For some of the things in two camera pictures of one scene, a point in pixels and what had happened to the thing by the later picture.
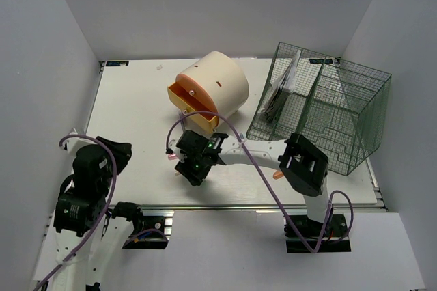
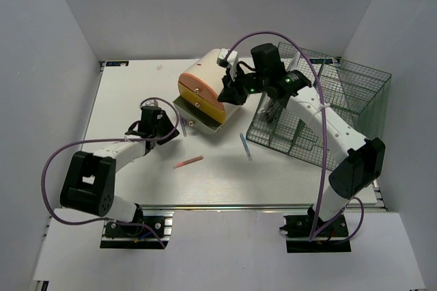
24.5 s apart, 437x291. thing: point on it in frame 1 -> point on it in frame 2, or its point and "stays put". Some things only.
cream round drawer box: (212, 83) stays put
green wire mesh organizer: (337, 104) stays put
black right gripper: (195, 177) -> (232, 93)
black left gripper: (122, 151) -> (166, 121)
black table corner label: (117, 63) stays put
